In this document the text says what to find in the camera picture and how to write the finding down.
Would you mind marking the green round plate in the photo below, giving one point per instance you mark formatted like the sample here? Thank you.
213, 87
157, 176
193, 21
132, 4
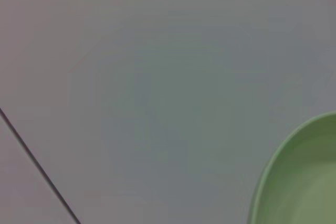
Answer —
307, 179

